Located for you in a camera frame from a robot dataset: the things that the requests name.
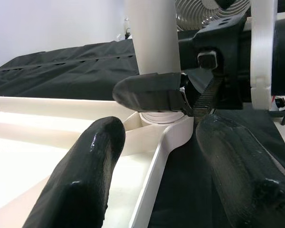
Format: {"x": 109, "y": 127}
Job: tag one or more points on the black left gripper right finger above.
{"x": 242, "y": 171}

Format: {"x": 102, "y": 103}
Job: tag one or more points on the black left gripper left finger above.
{"x": 80, "y": 178}

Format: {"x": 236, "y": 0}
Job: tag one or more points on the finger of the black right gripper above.
{"x": 145, "y": 92}

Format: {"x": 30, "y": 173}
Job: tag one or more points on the white plastic table leg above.
{"x": 154, "y": 35}

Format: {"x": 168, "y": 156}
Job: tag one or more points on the white plastic children table top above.
{"x": 26, "y": 154}

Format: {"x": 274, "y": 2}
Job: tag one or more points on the white fan head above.
{"x": 192, "y": 14}

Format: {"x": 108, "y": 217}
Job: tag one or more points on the black tablecloth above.
{"x": 61, "y": 71}

